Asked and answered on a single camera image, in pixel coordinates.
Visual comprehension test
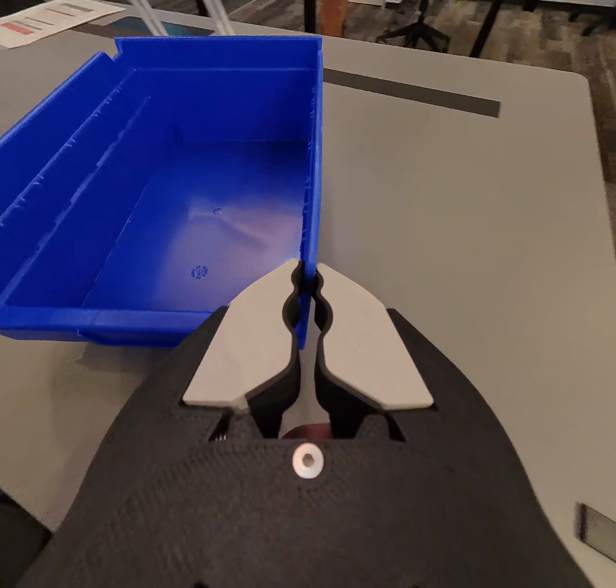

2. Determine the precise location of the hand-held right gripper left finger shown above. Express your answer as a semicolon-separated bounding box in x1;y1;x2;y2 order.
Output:
182;259;306;438

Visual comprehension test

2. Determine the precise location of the white stand with wooden board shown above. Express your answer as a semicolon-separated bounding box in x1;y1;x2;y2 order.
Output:
108;0;236;38

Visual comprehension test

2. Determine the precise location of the dark grey flat plate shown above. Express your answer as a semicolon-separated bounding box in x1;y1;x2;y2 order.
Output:
576;503;616;561

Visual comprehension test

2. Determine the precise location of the grey desk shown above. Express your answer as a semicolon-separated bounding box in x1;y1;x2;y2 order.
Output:
0;0;616;588

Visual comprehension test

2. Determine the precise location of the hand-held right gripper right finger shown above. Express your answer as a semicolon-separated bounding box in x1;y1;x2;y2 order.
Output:
314;262;435;439

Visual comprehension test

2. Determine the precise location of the black table leg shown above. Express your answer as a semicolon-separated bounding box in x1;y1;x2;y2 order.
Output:
469;0;516;59

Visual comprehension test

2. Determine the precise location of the laminated paper sheet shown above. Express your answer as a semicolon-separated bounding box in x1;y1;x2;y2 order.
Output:
0;0;127;50

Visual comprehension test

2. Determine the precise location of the wooden post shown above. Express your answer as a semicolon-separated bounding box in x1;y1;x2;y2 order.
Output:
321;0;347;35

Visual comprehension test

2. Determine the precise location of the blue plastic bin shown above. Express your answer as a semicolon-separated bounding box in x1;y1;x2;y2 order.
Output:
0;35;324;350

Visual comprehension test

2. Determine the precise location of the black swivel chair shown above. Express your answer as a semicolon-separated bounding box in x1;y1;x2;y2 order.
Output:
375;0;477;52

